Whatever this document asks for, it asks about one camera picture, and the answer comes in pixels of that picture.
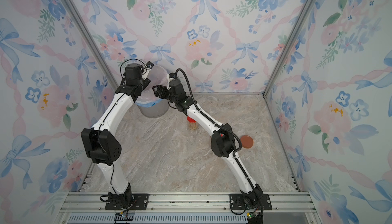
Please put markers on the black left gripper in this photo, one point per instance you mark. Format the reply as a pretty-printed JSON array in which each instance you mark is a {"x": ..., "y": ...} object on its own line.
[{"x": 126, "y": 77}]

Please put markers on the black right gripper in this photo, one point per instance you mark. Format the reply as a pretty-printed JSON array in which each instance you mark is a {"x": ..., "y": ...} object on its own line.
[{"x": 157, "y": 93}]

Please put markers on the orange jar lid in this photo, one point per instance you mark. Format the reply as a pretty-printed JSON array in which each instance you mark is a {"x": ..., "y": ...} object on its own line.
[{"x": 247, "y": 141}]

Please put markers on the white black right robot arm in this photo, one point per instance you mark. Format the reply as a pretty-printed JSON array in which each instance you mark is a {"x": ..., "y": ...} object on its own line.
[{"x": 225, "y": 144}]

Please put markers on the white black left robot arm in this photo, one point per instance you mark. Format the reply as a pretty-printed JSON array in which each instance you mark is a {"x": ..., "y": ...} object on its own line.
[{"x": 100, "y": 142}]

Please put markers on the pink trash bag liner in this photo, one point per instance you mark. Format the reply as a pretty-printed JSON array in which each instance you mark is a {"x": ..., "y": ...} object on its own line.
[{"x": 157, "y": 76}]

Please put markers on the metal mesh trash bin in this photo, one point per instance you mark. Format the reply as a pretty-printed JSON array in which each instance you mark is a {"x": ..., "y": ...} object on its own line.
[{"x": 153, "y": 109}]

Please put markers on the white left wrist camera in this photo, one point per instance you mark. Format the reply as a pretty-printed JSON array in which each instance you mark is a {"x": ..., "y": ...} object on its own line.
[{"x": 147, "y": 68}]

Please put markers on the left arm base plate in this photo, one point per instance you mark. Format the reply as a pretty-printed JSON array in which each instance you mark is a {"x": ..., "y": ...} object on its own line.
[{"x": 136, "y": 201}]

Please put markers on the aluminium corner post left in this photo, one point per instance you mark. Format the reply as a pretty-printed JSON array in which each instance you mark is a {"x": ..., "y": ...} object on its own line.
[{"x": 89, "y": 40}]

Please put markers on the aluminium corner post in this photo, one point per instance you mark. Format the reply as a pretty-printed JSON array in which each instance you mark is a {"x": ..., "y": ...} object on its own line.
[
  {"x": 89, "y": 40},
  {"x": 292, "y": 38}
]

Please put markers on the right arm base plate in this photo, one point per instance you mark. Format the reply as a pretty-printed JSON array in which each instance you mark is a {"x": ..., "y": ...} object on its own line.
[{"x": 239, "y": 202}]

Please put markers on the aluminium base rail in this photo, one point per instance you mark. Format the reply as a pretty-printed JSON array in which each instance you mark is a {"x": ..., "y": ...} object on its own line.
[{"x": 188, "y": 208}]

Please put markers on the aluminium corner post right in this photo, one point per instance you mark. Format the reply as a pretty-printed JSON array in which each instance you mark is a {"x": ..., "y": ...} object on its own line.
[{"x": 292, "y": 38}]

